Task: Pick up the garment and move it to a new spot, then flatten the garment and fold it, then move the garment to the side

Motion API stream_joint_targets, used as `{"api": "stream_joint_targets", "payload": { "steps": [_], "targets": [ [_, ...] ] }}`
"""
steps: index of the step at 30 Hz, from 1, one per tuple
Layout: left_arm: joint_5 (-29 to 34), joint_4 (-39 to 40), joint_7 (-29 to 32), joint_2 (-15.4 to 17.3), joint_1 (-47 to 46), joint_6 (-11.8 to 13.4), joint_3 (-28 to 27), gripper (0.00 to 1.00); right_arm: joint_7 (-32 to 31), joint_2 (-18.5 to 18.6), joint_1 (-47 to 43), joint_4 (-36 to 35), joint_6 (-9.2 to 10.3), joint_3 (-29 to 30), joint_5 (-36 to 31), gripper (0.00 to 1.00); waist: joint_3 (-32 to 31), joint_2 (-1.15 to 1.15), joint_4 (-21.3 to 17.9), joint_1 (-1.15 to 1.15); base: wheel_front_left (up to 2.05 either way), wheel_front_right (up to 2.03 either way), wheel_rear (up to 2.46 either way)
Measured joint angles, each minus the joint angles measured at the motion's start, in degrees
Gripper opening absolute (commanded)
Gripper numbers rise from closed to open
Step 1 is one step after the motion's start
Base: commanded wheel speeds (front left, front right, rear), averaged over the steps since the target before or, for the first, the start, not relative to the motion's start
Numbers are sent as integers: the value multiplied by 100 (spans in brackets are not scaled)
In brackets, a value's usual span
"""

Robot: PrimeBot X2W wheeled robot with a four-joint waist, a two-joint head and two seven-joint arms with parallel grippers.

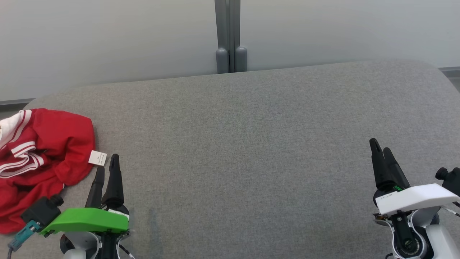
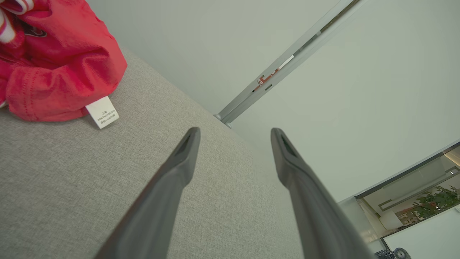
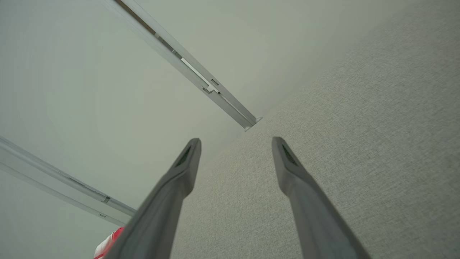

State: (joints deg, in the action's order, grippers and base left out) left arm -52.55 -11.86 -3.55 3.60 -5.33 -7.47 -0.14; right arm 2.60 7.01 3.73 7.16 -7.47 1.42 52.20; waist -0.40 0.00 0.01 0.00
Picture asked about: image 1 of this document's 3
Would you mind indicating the grey fabric sofa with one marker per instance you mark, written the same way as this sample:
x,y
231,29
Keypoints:
x,y
251,144

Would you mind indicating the grey partition post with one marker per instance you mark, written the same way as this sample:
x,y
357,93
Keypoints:
x,y
230,36

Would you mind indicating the red shorts with white band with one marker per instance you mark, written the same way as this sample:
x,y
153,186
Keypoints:
x,y
21,205

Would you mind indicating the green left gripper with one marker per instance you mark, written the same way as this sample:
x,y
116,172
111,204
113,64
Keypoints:
x,y
86,219

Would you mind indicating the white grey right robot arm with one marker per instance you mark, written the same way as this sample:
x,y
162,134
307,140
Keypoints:
x,y
413,237

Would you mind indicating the red basketball jersey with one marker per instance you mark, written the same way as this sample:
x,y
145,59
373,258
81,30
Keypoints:
x,y
61,133

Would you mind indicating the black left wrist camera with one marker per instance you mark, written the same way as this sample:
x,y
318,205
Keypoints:
x,y
41,210

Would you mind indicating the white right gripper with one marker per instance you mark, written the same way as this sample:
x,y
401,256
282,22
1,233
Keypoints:
x,y
417,198

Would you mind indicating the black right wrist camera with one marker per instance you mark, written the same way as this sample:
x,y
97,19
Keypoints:
x,y
451,180

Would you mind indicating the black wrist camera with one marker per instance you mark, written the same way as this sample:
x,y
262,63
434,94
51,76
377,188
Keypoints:
x,y
451,180
41,210

